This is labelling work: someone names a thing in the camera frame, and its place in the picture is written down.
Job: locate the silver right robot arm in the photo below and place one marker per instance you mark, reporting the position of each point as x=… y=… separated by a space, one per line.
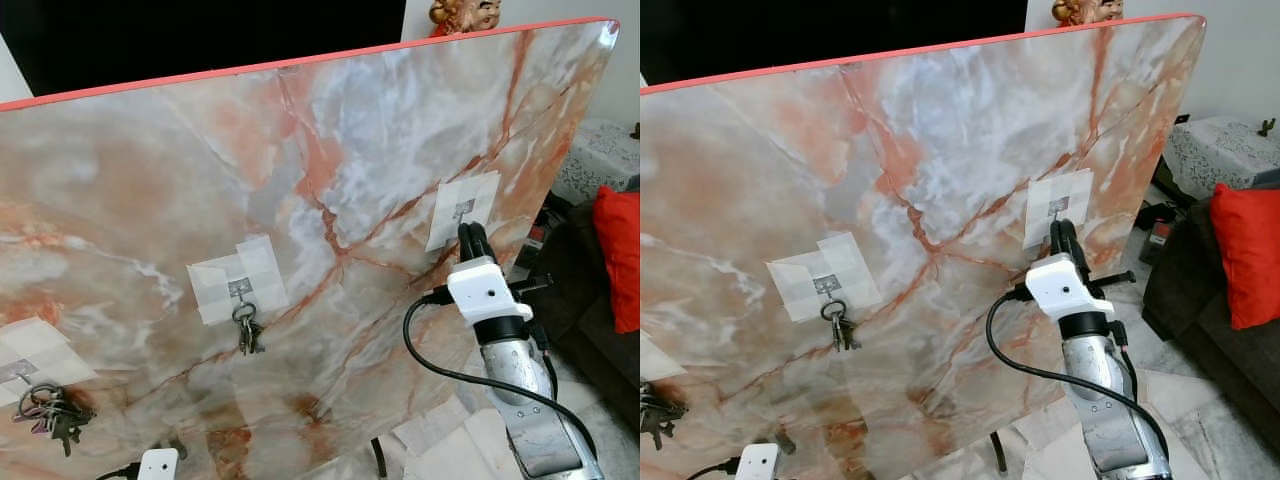
x=535 y=410
x=1100 y=405

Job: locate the small metal hook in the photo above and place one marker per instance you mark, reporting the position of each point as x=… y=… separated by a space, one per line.
x=240 y=289
x=1058 y=206
x=465 y=209
x=15 y=373
x=827 y=285

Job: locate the white tape patch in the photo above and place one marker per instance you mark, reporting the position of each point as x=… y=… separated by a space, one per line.
x=265 y=270
x=50 y=345
x=658 y=355
x=1038 y=205
x=445 y=215
x=855 y=262

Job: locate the black box with red label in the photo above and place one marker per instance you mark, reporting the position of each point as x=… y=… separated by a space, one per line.
x=533 y=240
x=1160 y=232

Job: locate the dark brown sofa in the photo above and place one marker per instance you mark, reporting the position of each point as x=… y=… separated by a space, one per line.
x=580 y=320
x=1190 y=320

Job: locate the red cushion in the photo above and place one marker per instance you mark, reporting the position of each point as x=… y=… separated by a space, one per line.
x=1245 y=255
x=620 y=260

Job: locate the large key bunch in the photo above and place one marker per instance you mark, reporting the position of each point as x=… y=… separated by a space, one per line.
x=55 y=412
x=660 y=415

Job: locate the table with lace cloth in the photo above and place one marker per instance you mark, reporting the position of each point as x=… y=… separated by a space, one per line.
x=1215 y=155
x=600 y=155

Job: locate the pink marble board red edge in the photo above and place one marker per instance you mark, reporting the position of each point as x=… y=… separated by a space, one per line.
x=300 y=150
x=930 y=130

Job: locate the black metal leg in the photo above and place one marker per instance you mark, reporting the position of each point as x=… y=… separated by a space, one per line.
x=998 y=452
x=380 y=458

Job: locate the brown wooden carving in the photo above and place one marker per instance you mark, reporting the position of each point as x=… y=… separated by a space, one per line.
x=465 y=14
x=1085 y=11

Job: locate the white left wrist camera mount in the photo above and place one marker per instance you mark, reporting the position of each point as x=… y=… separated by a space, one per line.
x=158 y=466
x=757 y=463

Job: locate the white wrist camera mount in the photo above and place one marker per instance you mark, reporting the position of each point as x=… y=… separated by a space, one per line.
x=480 y=290
x=757 y=463
x=158 y=466
x=1060 y=290

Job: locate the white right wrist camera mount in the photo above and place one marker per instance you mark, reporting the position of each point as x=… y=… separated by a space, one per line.
x=480 y=290
x=1060 y=290

